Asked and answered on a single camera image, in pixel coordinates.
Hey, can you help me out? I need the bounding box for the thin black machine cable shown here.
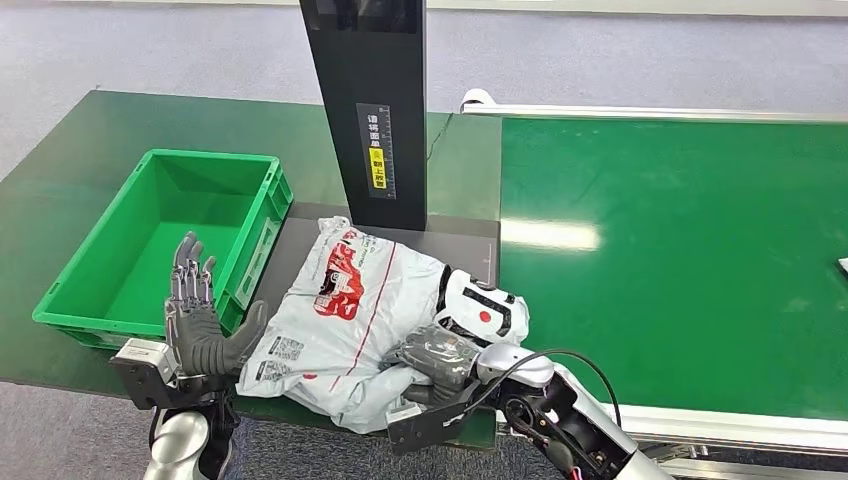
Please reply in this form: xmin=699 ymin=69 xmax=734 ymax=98
xmin=425 ymin=112 xmax=456 ymax=162

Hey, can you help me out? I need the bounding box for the black yellow ruler label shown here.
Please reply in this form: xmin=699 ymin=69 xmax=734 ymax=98
xmin=356 ymin=102 xmax=397 ymax=201

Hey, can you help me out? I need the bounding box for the green conveyor belt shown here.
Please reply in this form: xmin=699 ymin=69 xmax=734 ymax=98
xmin=498 ymin=117 xmax=848 ymax=423

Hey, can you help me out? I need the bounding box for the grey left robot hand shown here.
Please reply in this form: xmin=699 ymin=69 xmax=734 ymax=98
xmin=163 ymin=231 xmax=270 ymax=380

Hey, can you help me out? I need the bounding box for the silver conveyor frame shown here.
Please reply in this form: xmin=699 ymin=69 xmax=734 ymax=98
xmin=461 ymin=99 xmax=848 ymax=480

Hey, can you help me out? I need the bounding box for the dark green table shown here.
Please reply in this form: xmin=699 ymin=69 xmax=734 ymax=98
xmin=0 ymin=89 xmax=503 ymax=452

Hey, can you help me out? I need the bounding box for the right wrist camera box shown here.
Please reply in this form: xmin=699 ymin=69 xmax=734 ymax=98
xmin=385 ymin=396 xmax=480 ymax=457

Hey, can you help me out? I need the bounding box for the white conveyor end roller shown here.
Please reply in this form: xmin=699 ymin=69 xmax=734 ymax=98
xmin=460 ymin=87 xmax=497 ymax=115

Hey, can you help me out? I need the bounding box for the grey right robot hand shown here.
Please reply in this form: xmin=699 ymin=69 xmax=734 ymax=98
xmin=380 ymin=323 xmax=483 ymax=407

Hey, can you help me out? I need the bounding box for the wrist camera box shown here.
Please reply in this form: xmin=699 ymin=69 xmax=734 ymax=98
xmin=108 ymin=338 xmax=181 ymax=412
xmin=385 ymin=396 xmax=480 ymax=457

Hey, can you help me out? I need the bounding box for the green plastic crate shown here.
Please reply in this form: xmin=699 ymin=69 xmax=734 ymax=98
xmin=31 ymin=148 xmax=295 ymax=352

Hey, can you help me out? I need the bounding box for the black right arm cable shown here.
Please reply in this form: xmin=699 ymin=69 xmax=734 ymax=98
xmin=457 ymin=348 xmax=623 ymax=429

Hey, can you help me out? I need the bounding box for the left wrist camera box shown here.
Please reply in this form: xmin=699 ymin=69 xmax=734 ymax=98
xmin=108 ymin=338 xmax=181 ymax=412

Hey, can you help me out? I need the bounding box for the black inbound scanner machine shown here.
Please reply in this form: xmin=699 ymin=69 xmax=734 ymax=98
xmin=251 ymin=0 xmax=501 ymax=313

